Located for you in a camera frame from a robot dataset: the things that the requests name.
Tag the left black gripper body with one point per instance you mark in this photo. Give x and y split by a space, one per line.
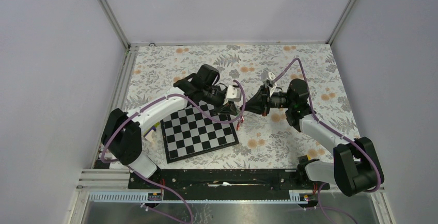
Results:
213 96

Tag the floral patterned table mat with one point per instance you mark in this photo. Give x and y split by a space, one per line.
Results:
264 142

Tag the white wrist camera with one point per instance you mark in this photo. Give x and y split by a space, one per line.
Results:
268 78
233 93

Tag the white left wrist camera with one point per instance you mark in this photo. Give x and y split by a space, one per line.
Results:
233 93

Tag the grey slotted cable duct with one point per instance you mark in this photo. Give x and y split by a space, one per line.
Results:
157 197

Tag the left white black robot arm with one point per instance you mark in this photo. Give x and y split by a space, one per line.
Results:
124 130

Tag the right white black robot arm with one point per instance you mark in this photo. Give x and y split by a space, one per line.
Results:
355 167

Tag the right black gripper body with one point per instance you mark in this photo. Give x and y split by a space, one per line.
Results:
278 100

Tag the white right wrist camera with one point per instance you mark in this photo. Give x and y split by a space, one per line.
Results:
268 78

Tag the black white chessboard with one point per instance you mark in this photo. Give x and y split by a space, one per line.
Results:
188 133

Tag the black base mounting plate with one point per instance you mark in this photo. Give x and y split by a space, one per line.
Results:
226 182

